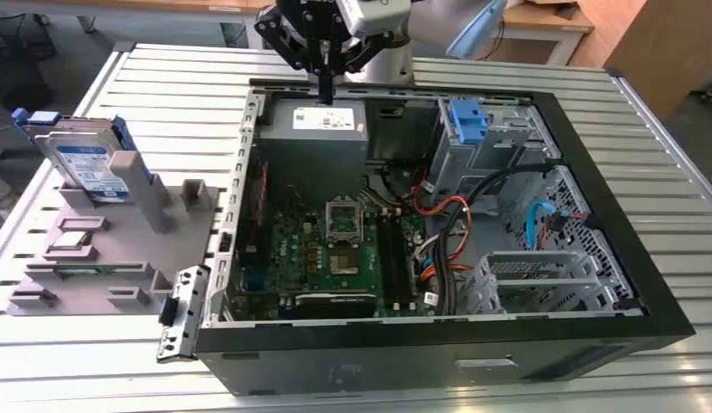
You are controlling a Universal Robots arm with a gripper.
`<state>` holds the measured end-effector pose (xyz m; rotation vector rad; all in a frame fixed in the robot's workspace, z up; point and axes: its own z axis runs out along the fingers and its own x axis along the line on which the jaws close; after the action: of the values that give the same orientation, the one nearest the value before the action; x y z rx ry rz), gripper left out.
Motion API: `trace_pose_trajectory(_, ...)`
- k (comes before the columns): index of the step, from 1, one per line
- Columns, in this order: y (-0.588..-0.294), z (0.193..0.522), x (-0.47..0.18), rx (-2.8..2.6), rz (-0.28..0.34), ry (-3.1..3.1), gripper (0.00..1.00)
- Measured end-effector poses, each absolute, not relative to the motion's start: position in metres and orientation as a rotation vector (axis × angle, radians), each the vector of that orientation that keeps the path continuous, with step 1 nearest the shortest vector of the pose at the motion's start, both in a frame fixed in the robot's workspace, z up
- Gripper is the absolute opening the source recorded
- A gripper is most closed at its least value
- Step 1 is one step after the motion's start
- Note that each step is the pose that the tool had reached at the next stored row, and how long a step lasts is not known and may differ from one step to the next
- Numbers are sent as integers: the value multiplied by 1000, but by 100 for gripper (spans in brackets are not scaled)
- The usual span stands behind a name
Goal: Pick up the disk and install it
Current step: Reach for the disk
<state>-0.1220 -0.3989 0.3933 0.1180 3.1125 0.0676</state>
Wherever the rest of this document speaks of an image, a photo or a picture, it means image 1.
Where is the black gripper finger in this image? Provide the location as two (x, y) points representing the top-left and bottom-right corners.
(326, 34), (410, 107)
(252, 6), (330, 107)

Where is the hard disk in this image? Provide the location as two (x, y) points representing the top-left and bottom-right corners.
(11, 109), (140, 206)

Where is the blue data wire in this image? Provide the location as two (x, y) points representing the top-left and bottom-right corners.
(526, 200), (558, 251)

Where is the silver disk bay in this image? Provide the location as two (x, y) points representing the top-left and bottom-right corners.
(478, 250), (642, 316)

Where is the blue drive latch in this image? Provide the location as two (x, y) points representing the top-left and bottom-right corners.
(449, 98), (490, 146)

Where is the grey power supply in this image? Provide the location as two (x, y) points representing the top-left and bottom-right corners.
(252, 97), (372, 193)

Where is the silver drive cage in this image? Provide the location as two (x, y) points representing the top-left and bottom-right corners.
(429, 97), (561, 207)

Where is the metal socket cover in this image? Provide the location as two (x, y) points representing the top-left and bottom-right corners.
(323, 195), (367, 246)

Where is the black mesh bin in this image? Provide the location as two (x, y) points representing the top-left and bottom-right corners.
(0, 11), (59, 61)

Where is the black RAM slot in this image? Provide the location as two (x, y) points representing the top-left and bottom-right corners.
(378, 207), (400, 311)
(392, 207), (418, 311)

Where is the CPU socket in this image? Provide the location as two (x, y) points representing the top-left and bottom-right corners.
(327, 251), (363, 279)

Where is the green motherboard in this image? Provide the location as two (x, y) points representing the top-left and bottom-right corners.
(226, 201), (431, 322)

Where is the wooden cabinet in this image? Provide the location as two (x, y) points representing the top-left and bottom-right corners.
(602, 0), (712, 122)

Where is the grey parts rack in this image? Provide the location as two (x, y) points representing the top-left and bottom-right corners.
(4, 149), (228, 318)

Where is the silver CPU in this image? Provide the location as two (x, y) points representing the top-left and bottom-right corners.
(48, 231), (93, 251)

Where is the black graphics card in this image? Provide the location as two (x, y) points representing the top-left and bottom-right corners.
(291, 291), (380, 318)

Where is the green RAM stick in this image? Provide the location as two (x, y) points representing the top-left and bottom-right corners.
(52, 264), (146, 276)

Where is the silver slot latch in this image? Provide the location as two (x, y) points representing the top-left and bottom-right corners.
(154, 263), (212, 363)

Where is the black PC case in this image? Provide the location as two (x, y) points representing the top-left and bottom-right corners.
(192, 77), (697, 399)

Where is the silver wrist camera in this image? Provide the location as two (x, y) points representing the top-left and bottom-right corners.
(338, 0), (412, 39)

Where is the wooden desk white frame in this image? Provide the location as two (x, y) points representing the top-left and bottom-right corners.
(73, 0), (276, 48)
(487, 0), (597, 65)

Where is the orange wire bundle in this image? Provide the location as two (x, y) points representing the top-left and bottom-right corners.
(411, 171), (477, 280)

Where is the thick black cable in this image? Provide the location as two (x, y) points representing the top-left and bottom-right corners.
(434, 159), (567, 316)
(438, 163), (567, 316)

